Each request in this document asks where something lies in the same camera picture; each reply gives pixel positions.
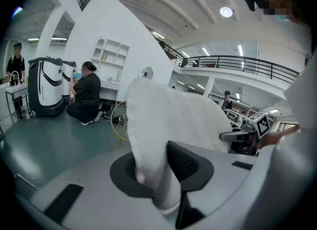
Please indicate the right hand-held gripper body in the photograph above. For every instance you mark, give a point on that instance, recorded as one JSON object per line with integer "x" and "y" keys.
{"x": 260, "y": 125}

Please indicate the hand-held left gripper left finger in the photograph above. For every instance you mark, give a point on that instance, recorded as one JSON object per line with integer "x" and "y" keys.
{"x": 123, "y": 177}

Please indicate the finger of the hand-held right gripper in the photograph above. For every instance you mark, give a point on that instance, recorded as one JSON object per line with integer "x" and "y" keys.
{"x": 230, "y": 136}

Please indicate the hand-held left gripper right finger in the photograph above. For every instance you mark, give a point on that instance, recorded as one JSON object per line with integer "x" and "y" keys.
{"x": 190, "y": 167}

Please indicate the white cloth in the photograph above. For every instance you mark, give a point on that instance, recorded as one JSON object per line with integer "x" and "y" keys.
{"x": 173, "y": 112}

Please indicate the person's right forearm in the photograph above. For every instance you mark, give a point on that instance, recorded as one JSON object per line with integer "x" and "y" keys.
{"x": 275, "y": 137}

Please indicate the person's white shirt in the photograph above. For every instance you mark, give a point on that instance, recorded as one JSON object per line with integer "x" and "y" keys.
{"x": 304, "y": 88}

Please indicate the black headset device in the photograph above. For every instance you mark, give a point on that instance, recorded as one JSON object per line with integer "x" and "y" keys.
{"x": 112, "y": 117}

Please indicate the black backpack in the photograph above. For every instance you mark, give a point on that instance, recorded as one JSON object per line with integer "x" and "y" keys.
{"x": 107, "y": 107}

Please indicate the black mezzanine railing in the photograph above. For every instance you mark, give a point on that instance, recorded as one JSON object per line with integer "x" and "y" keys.
{"x": 218, "y": 56}

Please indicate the wooden jewellery tree stand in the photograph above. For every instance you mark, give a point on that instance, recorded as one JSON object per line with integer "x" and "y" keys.
{"x": 118, "y": 76}

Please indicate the white oval vanity mirror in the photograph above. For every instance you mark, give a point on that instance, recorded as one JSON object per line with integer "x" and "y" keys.
{"x": 147, "y": 72}

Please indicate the teal face mask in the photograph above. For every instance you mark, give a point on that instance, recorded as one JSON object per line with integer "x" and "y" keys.
{"x": 281, "y": 17}

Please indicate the white and black service robot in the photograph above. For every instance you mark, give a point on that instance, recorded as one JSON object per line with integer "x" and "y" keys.
{"x": 68, "y": 80}
{"x": 48, "y": 85}

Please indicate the white shelf desk unit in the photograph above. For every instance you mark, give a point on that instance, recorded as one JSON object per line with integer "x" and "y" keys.
{"x": 109, "y": 65}

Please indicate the round ceiling lamp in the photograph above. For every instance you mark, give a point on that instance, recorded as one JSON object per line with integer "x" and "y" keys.
{"x": 226, "y": 12}

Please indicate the white sink table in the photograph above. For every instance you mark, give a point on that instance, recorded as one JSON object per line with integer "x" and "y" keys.
{"x": 16, "y": 90}

